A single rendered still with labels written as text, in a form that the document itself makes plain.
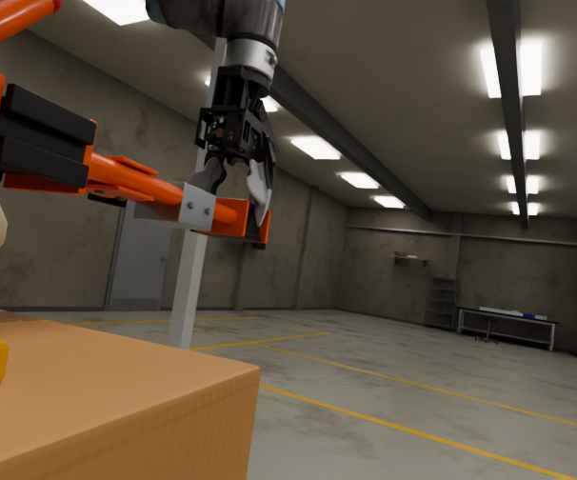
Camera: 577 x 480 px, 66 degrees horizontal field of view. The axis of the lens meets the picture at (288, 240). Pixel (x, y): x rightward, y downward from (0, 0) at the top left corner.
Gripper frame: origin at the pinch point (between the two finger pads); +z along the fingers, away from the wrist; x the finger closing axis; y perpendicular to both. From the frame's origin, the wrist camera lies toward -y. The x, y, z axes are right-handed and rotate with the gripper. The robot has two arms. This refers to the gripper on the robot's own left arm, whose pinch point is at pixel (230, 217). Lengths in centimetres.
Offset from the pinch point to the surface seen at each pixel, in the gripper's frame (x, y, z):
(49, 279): -547, -458, 70
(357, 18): -100, -387, -280
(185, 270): -149, -217, 16
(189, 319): -142, -222, 50
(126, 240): -524, -583, -9
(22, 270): -554, -415, 61
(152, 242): -514, -645, -15
